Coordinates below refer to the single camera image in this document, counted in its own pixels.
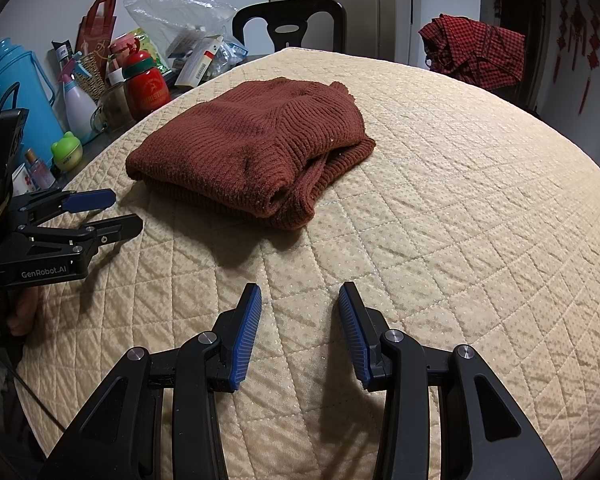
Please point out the white medicine box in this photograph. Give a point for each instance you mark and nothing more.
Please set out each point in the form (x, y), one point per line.
(197, 67)

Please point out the dark doorway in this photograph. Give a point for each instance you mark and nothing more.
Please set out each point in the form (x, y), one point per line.
(525, 15)

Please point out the woven basket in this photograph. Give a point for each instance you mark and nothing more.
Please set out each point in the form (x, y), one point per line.
(92, 80)

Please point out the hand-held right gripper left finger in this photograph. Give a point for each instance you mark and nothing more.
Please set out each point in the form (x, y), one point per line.
(245, 340)

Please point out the rust red knit sweater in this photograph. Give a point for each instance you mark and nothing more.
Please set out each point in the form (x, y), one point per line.
(240, 140)

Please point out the white spray bottle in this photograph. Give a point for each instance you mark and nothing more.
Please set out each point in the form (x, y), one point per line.
(80, 110)

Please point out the clear plastic bag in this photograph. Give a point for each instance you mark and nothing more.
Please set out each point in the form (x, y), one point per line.
(175, 10)

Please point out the red reindeer bottle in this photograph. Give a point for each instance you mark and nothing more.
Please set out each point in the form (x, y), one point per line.
(147, 90)

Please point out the green frog container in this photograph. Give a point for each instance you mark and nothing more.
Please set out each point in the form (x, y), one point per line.
(67, 155)

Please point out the blue thermos jug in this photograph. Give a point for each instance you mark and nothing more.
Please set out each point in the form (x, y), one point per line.
(25, 95)

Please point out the red plaid cloth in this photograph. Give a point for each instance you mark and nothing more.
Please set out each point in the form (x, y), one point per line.
(475, 55)

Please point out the red knot wall decoration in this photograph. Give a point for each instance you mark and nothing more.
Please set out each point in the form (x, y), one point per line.
(577, 25)
(592, 45)
(560, 25)

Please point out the red gift bag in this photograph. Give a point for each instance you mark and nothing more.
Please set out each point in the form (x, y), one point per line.
(97, 30)

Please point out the small perfume bottle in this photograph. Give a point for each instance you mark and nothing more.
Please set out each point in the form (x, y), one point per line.
(40, 175)

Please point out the dark wooden chair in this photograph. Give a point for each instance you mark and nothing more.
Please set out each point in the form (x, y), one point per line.
(290, 10)

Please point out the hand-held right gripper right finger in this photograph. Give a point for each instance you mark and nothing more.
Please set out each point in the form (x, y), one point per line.
(355, 340)

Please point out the black tube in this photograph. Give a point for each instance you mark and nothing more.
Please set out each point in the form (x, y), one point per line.
(62, 55)

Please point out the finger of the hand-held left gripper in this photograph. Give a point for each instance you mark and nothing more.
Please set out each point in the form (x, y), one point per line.
(120, 227)
(90, 200)

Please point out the beige quilted mat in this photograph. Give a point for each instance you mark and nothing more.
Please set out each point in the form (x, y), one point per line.
(430, 235)

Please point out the person's left hand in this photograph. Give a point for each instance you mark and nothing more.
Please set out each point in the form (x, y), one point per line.
(22, 310)

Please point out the blue white packet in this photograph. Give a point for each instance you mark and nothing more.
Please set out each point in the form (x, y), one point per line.
(235, 55)

